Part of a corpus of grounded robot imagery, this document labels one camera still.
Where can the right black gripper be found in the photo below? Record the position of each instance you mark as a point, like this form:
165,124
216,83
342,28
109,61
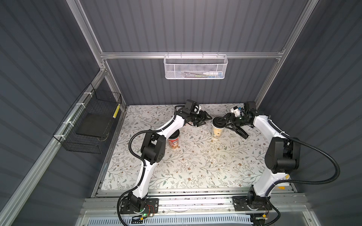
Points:
235,123

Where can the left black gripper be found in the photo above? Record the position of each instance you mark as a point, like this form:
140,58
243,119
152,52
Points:
200,117

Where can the black cup lid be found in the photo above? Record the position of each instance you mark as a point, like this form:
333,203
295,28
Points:
219,122

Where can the beige patterned paper cup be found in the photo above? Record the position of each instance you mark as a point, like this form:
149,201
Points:
217,132

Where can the red patterned paper cup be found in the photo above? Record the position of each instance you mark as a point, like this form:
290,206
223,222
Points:
174,139

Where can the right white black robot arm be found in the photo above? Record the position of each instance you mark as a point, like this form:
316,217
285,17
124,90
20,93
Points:
282,156

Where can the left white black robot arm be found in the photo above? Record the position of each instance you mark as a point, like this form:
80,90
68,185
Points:
153,151

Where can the floral table mat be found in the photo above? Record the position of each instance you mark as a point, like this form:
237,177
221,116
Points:
200,161

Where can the marker in white basket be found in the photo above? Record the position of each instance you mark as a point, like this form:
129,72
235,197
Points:
214,74

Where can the white wire mesh basket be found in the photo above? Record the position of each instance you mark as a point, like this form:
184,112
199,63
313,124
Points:
191,66

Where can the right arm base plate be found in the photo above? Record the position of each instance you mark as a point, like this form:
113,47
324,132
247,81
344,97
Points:
244,203

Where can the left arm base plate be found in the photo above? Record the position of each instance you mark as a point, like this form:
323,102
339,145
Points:
151,206

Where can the black wire basket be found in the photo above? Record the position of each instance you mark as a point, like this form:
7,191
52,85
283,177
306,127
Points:
90,124

